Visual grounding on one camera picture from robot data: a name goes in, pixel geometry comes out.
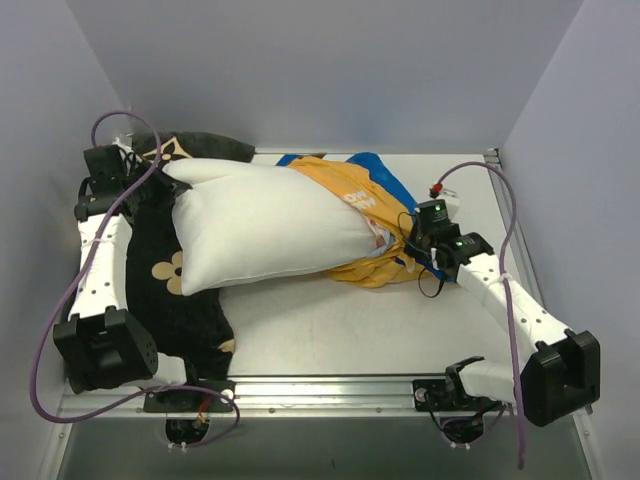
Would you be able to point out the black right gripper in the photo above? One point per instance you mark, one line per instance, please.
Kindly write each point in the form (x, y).
(415, 245)

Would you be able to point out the aluminium frame rail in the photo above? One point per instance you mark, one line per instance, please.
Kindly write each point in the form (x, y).
(520, 240)
(355, 395)

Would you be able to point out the blue and orange pillowcase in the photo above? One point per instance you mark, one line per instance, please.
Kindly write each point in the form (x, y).
(366, 184)

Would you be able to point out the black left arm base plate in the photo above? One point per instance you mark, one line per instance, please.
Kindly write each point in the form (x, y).
(189, 401)

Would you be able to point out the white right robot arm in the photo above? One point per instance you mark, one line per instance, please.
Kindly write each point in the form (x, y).
(554, 371)

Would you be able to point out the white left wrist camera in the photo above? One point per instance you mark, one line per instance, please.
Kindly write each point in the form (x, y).
(123, 141)

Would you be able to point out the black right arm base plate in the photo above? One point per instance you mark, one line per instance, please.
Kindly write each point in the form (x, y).
(430, 394)

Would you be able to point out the aluminium right frame rail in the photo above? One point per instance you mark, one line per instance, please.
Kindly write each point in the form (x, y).
(520, 240)

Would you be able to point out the white pillow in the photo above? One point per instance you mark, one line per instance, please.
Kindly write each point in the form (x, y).
(240, 223)

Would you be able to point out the black patterned plush pillow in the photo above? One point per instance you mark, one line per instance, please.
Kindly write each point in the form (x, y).
(193, 328)

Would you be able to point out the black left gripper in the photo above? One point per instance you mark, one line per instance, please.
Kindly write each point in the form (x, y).
(151, 179)

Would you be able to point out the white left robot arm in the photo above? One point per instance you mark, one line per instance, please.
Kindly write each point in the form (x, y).
(103, 344)

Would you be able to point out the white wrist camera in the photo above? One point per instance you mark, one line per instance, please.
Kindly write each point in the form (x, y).
(450, 197)
(123, 141)

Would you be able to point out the aluminium front frame rail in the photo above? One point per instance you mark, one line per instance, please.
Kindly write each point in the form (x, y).
(355, 395)

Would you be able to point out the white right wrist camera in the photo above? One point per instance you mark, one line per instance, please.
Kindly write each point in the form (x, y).
(450, 197)

